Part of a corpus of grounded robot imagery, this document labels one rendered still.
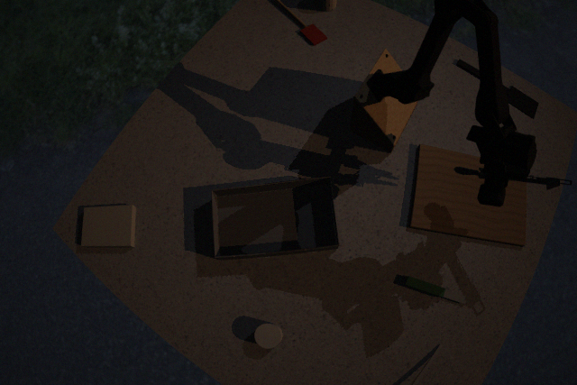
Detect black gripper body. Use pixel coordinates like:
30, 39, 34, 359
477, 157, 506, 207

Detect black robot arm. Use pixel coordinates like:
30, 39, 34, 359
366, 0, 537, 181

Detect red spatula with wooden handle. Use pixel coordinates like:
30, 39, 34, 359
275, 0, 327, 45

